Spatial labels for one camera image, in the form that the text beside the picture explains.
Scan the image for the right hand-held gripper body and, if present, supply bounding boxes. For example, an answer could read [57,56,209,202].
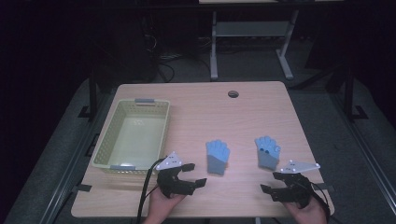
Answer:
[270,159,321,209]

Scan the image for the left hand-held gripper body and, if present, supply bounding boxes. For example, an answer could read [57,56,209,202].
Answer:
[155,151,197,199]

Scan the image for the blue grey glove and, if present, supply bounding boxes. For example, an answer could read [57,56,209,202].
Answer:
[205,139,232,176]
[254,135,282,171]

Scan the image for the cream plastic basket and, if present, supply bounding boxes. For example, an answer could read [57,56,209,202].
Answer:
[91,98,172,175]

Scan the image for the person's right hand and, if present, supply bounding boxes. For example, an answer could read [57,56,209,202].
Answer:
[283,197,330,224]

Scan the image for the person's left hand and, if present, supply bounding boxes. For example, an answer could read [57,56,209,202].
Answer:
[143,186,187,224]

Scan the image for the black metal stand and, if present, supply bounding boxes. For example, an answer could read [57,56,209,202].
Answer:
[78,66,101,120]
[342,66,369,122]

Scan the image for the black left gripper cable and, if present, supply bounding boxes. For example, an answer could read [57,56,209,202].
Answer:
[135,158,166,224]

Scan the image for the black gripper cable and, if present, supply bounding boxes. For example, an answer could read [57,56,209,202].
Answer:
[292,178,332,223]
[135,158,166,224]

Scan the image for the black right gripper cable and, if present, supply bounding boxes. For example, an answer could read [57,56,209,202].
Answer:
[292,178,332,223]

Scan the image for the aluminium rail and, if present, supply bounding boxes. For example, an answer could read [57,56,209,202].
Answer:
[331,91,396,216]
[38,92,108,224]

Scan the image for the tangle of floor cables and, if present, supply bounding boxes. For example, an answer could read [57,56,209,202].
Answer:
[141,31,177,83]

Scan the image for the white metal desk frame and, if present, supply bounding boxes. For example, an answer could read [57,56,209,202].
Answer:
[208,8,300,81]

